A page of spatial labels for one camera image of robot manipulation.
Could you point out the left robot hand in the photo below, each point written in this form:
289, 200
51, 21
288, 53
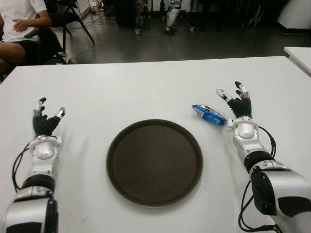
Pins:
42, 125

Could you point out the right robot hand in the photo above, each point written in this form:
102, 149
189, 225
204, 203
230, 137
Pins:
241, 108

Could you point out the blue Oreo cookie pack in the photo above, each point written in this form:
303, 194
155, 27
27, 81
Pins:
210, 116

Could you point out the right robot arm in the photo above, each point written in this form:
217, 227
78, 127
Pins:
274, 184

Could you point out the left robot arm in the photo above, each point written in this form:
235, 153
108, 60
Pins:
43, 155

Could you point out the white side table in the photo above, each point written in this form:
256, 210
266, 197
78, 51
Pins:
300, 57

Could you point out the person in black trousers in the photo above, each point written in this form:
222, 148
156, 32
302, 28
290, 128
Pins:
52, 41

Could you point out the black office chair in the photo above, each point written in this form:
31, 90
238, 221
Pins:
36, 32

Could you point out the round dark brown tray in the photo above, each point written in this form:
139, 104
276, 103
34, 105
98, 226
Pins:
153, 162

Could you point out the white curved panel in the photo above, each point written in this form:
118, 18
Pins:
297, 12

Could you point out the seated person white shirt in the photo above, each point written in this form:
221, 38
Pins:
17, 17

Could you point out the black folding chair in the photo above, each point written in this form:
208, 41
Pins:
73, 17

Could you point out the white humanoid robot legs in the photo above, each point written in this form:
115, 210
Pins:
171, 17

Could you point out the white display board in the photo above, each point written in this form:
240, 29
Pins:
84, 8

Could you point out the black wheeled stand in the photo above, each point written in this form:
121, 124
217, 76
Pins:
138, 24

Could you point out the black cabinet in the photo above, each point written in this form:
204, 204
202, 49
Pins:
125, 12

